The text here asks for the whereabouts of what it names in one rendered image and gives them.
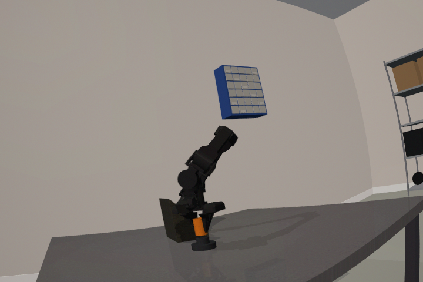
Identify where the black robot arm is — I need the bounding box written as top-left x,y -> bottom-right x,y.
175,126 -> 238,213

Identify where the orange tapered knob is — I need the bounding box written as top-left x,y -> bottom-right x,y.
193,217 -> 208,236

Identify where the dark round pedestal with short shaft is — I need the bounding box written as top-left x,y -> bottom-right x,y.
191,236 -> 217,251

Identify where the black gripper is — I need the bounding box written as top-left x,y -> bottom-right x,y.
172,186 -> 226,233

